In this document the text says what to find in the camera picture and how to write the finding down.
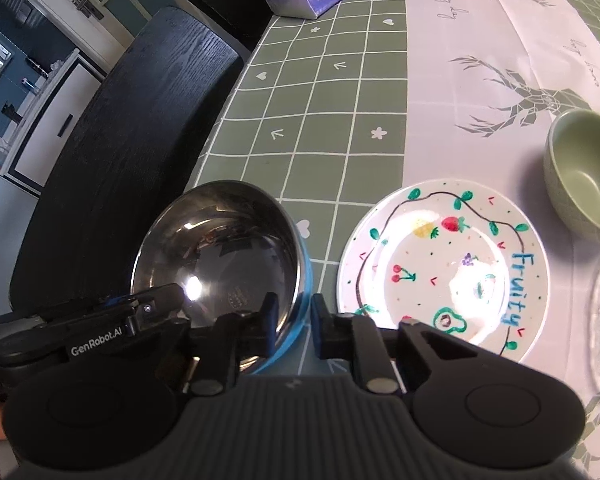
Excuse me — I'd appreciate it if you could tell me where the white deer print table runner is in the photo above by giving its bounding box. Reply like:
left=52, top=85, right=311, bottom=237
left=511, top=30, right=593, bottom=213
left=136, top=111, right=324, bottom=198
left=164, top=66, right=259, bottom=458
left=402, top=0, right=600, bottom=411

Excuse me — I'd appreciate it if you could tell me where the green ceramic bowl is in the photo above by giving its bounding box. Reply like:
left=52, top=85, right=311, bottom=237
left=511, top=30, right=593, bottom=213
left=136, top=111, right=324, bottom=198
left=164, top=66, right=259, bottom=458
left=544, top=108, right=600, bottom=241

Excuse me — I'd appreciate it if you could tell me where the green checked tablecloth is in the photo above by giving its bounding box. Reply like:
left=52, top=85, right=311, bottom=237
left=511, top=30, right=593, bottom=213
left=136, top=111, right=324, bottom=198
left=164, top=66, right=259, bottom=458
left=182, top=0, right=600, bottom=480

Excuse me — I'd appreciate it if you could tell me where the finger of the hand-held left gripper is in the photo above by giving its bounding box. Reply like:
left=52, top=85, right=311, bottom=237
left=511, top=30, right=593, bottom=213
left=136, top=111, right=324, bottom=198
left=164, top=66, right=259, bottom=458
left=129, top=283, right=188, bottom=332

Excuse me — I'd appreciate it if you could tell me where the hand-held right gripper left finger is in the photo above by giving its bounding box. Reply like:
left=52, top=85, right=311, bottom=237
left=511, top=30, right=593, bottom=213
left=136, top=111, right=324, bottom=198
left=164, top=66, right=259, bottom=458
left=182, top=292, right=282, bottom=396

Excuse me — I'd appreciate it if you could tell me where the white cabinet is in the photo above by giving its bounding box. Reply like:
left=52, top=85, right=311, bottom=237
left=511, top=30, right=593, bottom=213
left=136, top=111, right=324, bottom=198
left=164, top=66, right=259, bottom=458
left=0, top=47, right=107, bottom=196

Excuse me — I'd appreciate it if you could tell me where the white fruit painted plate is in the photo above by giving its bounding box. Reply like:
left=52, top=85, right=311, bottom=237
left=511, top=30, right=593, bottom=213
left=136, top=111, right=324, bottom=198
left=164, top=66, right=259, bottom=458
left=336, top=178, right=551, bottom=365

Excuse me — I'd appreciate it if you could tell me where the blue steel bowl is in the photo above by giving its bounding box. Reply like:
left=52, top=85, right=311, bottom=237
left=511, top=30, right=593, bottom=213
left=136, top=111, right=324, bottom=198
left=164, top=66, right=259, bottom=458
left=130, top=181, right=314, bottom=376

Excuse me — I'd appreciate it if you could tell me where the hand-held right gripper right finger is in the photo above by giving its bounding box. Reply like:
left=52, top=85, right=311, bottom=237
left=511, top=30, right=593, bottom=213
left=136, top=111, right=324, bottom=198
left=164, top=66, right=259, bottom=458
left=311, top=293, right=482, bottom=397

